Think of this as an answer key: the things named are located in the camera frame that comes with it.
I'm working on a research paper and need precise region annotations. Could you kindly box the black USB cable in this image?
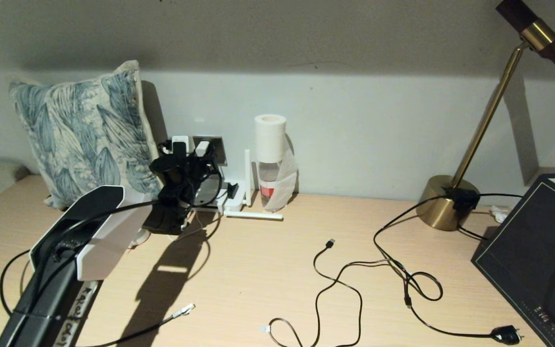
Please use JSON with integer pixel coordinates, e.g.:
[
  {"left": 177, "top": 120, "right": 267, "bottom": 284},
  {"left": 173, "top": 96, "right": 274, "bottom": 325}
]
[{"left": 313, "top": 239, "right": 404, "bottom": 347}]

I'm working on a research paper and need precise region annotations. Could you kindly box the brass desk lamp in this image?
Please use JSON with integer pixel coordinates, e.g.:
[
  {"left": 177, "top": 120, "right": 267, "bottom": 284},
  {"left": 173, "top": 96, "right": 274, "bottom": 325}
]
[{"left": 415, "top": 0, "right": 555, "bottom": 232}]

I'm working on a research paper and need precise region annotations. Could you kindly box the blue leaf print pillow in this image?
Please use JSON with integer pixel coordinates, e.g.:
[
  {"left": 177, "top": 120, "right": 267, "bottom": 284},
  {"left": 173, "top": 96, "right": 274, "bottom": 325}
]
[{"left": 9, "top": 60, "right": 168, "bottom": 211}]

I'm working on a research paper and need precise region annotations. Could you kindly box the black robot camera cable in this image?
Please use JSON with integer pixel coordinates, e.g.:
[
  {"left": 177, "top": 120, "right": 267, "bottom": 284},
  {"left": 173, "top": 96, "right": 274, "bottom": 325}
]
[{"left": 32, "top": 140, "right": 224, "bottom": 261}]

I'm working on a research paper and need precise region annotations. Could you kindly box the white round plug adapter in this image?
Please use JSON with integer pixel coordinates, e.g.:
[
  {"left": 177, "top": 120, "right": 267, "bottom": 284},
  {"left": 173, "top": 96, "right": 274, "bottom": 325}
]
[{"left": 128, "top": 227, "right": 152, "bottom": 247}]

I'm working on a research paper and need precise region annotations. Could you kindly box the black ethernet cable clear plug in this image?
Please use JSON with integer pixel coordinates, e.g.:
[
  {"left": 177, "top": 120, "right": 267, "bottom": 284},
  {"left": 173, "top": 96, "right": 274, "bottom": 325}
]
[{"left": 0, "top": 250, "right": 196, "bottom": 347}]

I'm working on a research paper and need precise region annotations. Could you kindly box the grey metal wall socket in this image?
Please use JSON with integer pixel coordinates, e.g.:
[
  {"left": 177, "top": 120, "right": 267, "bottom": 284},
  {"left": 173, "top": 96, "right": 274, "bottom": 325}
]
[{"left": 193, "top": 136, "right": 226, "bottom": 166}]

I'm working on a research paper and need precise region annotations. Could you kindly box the black cable white connector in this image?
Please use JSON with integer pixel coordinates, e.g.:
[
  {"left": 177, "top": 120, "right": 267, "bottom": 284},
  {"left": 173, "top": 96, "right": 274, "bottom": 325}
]
[{"left": 260, "top": 318, "right": 307, "bottom": 347}]

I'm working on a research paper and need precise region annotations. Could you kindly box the white toilet paper roll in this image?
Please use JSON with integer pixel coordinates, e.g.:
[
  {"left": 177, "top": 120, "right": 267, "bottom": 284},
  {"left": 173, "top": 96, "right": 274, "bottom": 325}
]
[{"left": 254, "top": 114, "right": 300, "bottom": 213}]

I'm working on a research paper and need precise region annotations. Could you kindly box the white router with antennas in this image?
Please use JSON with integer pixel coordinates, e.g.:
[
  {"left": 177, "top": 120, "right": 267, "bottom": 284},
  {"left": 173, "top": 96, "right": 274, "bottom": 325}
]
[{"left": 196, "top": 149, "right": 284, "bottom": 221}]

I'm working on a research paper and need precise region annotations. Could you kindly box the black lamp power cord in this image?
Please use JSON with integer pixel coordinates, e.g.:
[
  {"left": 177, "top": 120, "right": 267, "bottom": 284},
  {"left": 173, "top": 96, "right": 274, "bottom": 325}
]
[{"left": 374, "top": 193, "right": 523, "bottom": 346}]

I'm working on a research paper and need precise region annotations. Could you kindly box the black box gold trim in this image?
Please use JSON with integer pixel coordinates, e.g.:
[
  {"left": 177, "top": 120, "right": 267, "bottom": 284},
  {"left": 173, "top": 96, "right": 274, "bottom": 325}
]
[{"left": 470, "top": 166, "right": 555, "bottom": 347}]

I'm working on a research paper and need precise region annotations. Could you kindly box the black power adapter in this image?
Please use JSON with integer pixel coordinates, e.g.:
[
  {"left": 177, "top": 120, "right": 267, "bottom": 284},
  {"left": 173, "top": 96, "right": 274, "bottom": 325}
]
[{"left": 441, "top": 187, "right": 479, "bottom": 213}]

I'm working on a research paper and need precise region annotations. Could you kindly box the clear bottle red label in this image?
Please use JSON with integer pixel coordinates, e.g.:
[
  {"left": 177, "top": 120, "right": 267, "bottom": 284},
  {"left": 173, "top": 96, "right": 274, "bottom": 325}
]
[{"left": 258, "top": 161, "right": 283, "bottom": 211}]

